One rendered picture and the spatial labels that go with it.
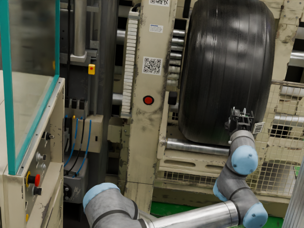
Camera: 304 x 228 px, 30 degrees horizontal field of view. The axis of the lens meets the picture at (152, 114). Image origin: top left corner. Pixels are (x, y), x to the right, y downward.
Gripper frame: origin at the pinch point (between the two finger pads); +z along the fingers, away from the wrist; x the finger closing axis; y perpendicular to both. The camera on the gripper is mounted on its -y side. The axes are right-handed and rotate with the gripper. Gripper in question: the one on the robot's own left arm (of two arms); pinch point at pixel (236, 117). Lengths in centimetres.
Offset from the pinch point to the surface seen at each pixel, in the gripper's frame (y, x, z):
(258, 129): -9.9, -10.7, 12.5
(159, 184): -96, 22, 100
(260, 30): 25.8, -5.7, 20.7
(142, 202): -67, 29, 38
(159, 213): -112, 20, 93
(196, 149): -28.8, 9.8, 25.7
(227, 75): 11.2, 4.3, 9.9
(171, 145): -28.8, 20.3, 25.7
